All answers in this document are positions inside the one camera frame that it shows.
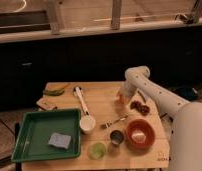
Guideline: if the small orange apple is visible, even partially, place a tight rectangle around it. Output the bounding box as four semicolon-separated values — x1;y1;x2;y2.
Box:
117;94;125;103

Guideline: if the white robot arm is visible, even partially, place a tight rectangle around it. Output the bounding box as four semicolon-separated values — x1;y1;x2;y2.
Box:
118;66;202;171

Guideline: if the small metal cup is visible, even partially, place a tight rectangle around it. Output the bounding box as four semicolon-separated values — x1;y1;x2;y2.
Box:
110;130;124;145

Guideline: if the white paper cup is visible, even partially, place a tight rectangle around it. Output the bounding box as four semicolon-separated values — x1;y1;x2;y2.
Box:
80;115;96;134

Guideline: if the green plastic cup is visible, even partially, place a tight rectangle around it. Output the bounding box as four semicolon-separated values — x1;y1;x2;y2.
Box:
88;142;106;160

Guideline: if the bunch of dark grapes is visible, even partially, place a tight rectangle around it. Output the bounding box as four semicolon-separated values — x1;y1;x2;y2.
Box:
130;101;150;116

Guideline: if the red bowl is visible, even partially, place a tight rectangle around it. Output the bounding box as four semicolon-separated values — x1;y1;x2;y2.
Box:
125;119;155;149

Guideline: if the green plastic tray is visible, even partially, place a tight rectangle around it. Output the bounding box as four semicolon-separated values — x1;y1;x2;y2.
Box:
11;109;81;163

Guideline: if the white handled utensil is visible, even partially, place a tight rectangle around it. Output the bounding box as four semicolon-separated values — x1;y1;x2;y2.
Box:
73;86;90;115

